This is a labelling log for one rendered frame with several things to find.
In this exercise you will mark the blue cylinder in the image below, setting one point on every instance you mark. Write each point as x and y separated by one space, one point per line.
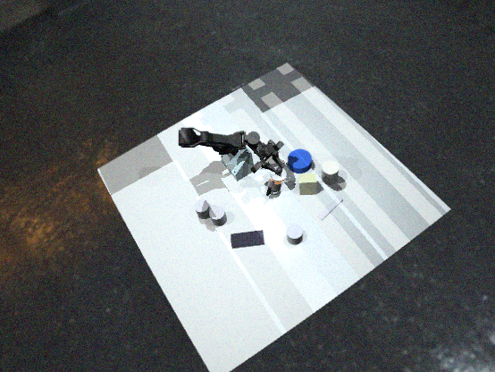
300 161

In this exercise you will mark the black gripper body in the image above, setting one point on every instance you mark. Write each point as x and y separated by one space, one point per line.
256 166

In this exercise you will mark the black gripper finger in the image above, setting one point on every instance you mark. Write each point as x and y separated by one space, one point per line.
277 159
269 167

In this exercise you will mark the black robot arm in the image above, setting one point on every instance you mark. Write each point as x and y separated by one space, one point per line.
224 144

